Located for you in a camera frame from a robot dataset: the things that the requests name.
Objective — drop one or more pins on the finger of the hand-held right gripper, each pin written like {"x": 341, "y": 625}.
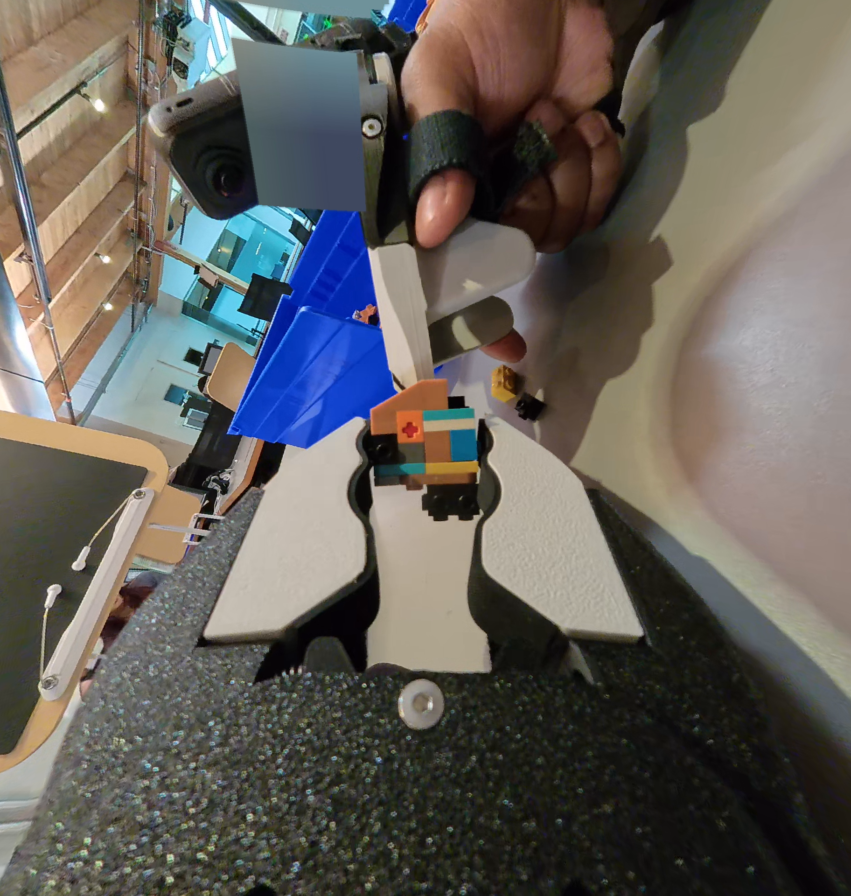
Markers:
{"x": 481, "y": 266}
{"x": 467, "y": 332}

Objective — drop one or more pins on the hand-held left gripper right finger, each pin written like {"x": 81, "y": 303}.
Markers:
{"x": 551, "y": 553}

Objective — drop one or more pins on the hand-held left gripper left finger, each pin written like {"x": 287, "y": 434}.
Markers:
{"x": 292, "y": 546}

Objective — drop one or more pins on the multicoloured toy brick model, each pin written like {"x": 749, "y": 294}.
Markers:
{"x": 432, "y": 448}

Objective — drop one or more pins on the person's right forearm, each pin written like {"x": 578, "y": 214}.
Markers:
{"x": 642, "y": 49}

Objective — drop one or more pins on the grey desk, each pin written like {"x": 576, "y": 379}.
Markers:
{"x": 607, "y": 315}

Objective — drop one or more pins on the person's right hand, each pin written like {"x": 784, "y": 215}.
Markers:
{"x": 509, "y": 63}

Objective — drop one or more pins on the small yellow toy brick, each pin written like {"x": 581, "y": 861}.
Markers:
{"x": 504, "y": 381}

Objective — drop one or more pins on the blue plastic bin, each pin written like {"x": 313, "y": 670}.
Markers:
{"x": 313, "y": 378}
{"x": 327, "y": 259}

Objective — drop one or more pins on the small black square brick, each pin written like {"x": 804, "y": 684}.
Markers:
{"x": 530, "y": 407}

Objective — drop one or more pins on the tan wooden chair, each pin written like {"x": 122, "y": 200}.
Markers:
{"x": 229, "y": 378}

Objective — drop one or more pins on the white plastic bar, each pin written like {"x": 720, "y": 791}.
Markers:
{"x": 96, "y": 595}

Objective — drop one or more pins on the black wood-rimmed table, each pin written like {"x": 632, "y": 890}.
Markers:
{"x": 33, "y": 525}

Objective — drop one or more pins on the smooth metal duct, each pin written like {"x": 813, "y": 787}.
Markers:
{"x": 5, "y": 315}

